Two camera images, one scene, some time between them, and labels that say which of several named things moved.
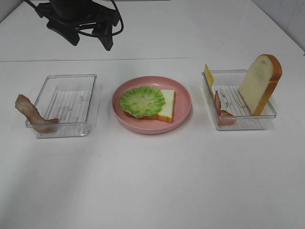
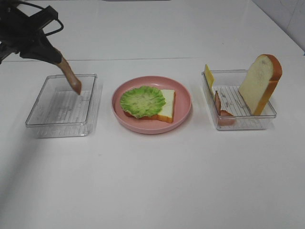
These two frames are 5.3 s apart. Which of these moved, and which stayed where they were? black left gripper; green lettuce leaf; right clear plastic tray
Moved: black left gripper
Stayed: right clear plastic tray; green lettuce leaf
